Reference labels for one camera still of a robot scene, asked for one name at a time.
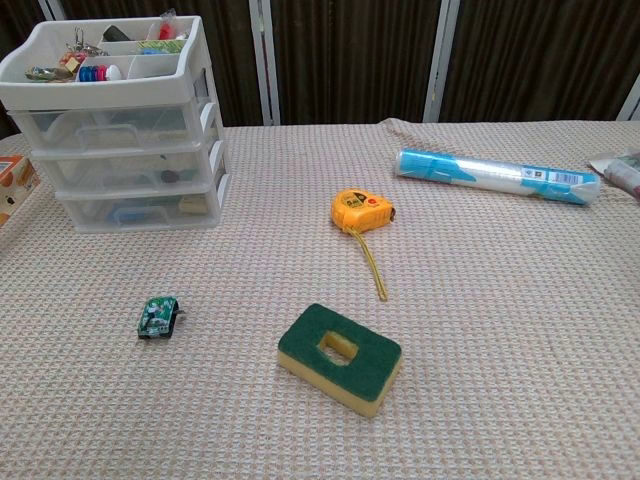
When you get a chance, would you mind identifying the small green circuit board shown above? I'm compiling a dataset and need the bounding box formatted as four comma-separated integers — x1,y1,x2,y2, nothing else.
136,295,189,342

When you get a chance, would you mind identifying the clear drawer with handle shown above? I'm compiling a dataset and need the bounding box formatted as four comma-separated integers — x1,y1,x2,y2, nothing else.
6,101,217,151

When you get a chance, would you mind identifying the clear drawer with dark item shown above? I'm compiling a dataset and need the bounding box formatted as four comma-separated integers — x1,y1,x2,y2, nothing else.
30,142,225,194

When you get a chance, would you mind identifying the clear drawer with tan item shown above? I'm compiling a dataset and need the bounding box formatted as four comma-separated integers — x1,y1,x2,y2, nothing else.
54,184,222,233

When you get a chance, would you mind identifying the orange cardboard box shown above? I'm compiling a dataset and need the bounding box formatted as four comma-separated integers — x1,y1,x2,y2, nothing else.
0,154,43,229

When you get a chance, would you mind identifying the yellow tape measure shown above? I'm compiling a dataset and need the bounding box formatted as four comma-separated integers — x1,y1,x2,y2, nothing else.
329,188,398,303

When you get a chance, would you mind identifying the green yellow sponge with hole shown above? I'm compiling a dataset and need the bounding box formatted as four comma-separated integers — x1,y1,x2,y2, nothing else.
277,302,405,421

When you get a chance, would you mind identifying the beige woven tablecloth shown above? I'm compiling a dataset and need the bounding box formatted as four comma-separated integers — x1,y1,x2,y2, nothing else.
0,118,640,480

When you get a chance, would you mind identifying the blue flat item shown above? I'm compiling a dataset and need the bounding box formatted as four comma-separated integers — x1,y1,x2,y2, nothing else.
111,208,169,227

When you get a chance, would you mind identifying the dark pleated curtain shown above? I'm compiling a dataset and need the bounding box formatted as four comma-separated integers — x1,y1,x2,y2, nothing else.
0,0,640,127

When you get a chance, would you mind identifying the blue white plastic bag roll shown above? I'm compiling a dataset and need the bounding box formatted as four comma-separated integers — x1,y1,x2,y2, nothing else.
393,146,603,208

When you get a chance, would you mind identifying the blue green small package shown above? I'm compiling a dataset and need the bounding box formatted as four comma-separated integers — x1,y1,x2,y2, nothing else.
137,40,187,56

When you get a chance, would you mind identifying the red candy packet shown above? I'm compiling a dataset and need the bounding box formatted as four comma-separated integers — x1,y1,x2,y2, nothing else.
148,14,191,42

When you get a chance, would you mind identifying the floral tissue packet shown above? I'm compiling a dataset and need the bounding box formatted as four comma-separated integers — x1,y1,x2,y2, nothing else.
587,148,640,202

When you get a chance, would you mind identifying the green wrapped candy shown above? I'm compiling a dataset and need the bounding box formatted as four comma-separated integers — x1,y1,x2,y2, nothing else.
24,64,74,83

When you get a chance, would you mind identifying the white plastic drawer organizer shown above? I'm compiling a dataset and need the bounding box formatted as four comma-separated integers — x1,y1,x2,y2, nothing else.
0,14,233,234

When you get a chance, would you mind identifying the metal keychain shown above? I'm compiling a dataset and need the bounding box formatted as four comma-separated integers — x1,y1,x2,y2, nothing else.
64,27,112,59

